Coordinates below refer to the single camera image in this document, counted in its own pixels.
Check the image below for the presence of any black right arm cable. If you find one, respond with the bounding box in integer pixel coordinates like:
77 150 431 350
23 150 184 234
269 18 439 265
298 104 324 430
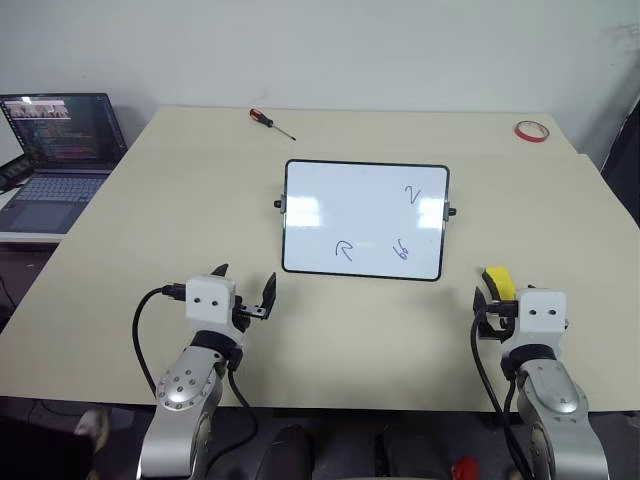
469 308 532 480

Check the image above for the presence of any yellow and black eraser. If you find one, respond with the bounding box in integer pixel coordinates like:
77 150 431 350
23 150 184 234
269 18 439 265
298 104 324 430
481 266 519 304

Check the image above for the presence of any small red object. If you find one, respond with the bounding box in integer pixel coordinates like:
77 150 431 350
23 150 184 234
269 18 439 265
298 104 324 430
451 455 482 480

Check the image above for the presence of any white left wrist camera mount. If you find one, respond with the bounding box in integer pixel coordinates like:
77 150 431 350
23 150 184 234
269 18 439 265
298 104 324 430
184 273 247 347

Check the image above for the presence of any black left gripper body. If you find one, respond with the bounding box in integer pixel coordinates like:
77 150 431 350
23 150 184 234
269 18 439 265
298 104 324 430
231 294 272 333

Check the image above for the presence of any orange and black screwdriver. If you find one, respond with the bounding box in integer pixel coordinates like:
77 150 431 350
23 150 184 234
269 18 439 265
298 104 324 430
248 107 298 142

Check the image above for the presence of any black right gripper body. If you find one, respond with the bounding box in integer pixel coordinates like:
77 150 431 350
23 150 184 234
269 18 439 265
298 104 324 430
477 299 520 342

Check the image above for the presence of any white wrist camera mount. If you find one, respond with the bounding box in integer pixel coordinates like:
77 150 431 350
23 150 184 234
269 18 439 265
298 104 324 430
501 288 570 359
184 273 247 347

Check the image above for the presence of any black-framed small whiteboard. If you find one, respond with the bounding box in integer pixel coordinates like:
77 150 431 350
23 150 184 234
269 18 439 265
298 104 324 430
272 158 459 283

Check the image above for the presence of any grey open laptop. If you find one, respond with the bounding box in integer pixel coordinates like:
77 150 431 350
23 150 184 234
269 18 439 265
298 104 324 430
0 91 129 234

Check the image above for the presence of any dark phone on stand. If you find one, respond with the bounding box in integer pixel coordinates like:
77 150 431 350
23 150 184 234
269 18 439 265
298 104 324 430
0 153 37 194

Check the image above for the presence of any black box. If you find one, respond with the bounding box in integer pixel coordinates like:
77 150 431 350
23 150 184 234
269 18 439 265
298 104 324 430
0 413 97 480

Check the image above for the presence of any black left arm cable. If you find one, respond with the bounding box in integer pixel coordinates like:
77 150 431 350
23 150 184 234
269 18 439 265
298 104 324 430
131 282 252 409

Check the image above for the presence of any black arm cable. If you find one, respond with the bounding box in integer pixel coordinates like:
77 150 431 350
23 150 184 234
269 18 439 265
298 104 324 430
131 282 252 409
469 308 532 480

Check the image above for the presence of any red tape roll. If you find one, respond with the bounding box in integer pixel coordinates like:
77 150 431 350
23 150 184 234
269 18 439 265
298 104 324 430
513 119 550 146

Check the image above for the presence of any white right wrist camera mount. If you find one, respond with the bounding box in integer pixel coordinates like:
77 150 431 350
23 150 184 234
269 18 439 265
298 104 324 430
501 288 570 359

